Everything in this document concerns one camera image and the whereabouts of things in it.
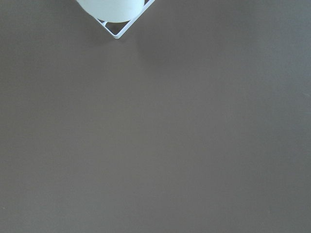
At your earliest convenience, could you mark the white cup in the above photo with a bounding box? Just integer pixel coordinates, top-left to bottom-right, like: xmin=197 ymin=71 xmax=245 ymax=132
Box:
xmin=77 ymin=0 xmax=144 ymax=23

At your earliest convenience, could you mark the white wire cup rack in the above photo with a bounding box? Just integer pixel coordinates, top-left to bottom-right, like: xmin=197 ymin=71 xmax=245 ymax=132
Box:
xmin=95 ymin=0 xmax=155 ymax=39

